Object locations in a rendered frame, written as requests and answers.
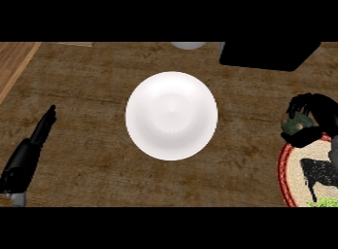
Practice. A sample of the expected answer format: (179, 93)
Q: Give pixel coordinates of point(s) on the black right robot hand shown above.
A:
(325, 120)

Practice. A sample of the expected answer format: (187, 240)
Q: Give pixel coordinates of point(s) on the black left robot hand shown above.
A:
(25, 159)

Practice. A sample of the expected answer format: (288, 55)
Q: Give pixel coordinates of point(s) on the dark green squash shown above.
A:
(296, 124)

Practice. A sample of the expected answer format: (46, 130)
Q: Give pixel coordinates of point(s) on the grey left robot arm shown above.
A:
(18, 199)

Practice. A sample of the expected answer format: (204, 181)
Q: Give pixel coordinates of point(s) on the round red-rimmed cow placemat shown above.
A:
(305, 175)

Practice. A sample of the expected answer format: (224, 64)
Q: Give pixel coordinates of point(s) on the white oval plate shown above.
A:
(172, 115)

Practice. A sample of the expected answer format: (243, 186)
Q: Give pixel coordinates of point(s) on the black box appliance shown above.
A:
(268, 55)

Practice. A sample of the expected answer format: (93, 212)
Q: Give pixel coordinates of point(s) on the pale grey round object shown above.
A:
(188, 45)

